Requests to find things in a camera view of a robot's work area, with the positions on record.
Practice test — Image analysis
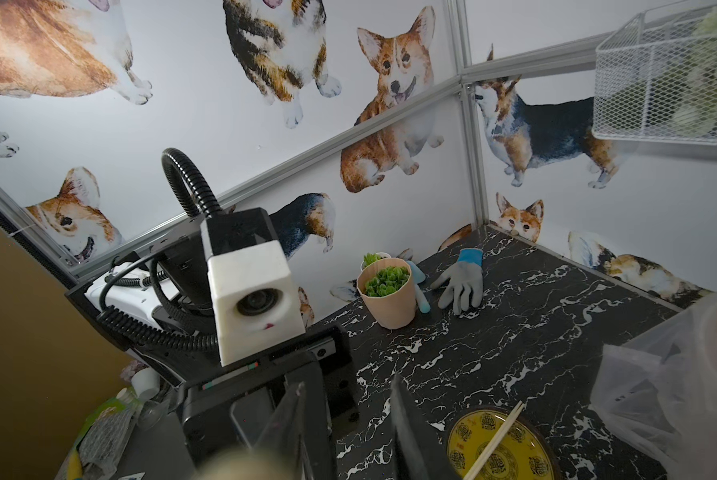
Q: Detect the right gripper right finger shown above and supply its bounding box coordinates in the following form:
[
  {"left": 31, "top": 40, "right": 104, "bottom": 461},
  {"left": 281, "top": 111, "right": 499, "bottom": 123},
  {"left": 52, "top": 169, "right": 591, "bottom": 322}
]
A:
[{"left": 390, "top": 374, "right": 460, "bottom": 480}]

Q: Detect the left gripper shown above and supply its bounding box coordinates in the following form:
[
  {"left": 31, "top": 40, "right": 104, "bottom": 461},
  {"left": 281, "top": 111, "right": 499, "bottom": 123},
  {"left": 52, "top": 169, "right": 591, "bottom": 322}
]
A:
[{"left": 178, "top": 325, "right": 360, "bottom": 465}]

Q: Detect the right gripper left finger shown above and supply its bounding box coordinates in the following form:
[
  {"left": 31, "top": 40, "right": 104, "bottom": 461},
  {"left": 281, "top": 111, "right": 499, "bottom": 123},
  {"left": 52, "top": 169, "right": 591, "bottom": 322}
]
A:
[{"left": 254, "top": 382, "right": 308, "bottom": 479}]

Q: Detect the bare wooden chopsticks pair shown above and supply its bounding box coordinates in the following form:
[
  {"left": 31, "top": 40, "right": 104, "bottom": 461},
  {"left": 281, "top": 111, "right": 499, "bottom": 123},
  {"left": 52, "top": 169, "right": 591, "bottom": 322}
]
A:
[{"left": 464, "top": 402, "right": 526, "bottom": 480}]

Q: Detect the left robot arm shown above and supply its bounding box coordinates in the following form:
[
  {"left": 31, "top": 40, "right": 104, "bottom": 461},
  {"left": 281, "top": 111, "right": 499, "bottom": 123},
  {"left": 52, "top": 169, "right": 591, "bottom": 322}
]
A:
[{"left": 70, "top": 148, "right": 358, "bottom": 479}]

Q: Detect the dark yellow patterned plate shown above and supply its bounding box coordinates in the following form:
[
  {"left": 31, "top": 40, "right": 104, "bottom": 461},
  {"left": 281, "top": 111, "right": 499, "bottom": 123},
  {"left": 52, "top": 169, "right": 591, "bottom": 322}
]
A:
[{"left": 445, "top": 406, "right": 562, "bottom": 480}]

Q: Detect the brown pot green plant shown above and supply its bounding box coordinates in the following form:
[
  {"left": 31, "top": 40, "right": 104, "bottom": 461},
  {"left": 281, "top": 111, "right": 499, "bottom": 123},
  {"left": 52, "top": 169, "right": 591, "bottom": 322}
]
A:
[{"left": 356, "top": 258, "right": 417, "bottom": 330}]

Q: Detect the teal garden trowel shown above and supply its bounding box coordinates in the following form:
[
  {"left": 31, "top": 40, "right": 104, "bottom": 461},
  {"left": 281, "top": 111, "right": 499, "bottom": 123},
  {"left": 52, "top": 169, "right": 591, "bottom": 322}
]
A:
[{"left": 407, "top": 260, "right": 431, "bottom": 314}]

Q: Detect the grey blue work glove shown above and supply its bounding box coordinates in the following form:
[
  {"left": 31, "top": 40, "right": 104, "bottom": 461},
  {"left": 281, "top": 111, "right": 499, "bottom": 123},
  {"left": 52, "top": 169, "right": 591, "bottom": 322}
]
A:
[{"left": 431, "top": 248, "right": 484, "bottom": 315}]

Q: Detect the white pot green plant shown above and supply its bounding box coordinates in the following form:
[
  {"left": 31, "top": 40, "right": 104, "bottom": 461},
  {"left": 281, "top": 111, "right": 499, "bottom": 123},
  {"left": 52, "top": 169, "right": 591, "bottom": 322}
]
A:
[{"left": 361, "top": 252, "right": 391, "bottom": 270}]

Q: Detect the clear plastic bin liner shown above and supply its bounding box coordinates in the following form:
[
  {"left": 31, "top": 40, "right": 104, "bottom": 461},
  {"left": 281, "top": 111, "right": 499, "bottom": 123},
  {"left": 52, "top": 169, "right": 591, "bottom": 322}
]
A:
[{"left": 591, "top": 293, "right": 717, "bottom": 479}]

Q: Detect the artificial fern with flower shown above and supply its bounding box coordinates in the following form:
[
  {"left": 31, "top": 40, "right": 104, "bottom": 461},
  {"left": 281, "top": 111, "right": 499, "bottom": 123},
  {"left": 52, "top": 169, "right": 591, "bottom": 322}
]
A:
[{"left": 672, "top": 6, "right": 717, "bottom": 138}]

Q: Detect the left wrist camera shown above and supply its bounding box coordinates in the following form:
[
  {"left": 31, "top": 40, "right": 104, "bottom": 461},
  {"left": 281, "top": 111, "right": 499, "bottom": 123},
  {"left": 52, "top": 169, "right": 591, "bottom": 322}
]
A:
[{"left": 200, "top": 208, "right": 306, "bottom": 367}]

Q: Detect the white wire wall basket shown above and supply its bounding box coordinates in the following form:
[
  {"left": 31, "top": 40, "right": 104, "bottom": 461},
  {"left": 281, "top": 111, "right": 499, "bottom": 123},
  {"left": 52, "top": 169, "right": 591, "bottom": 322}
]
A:
[{"left": 593, "top": 5, "right": 717, "bottom": 146}]

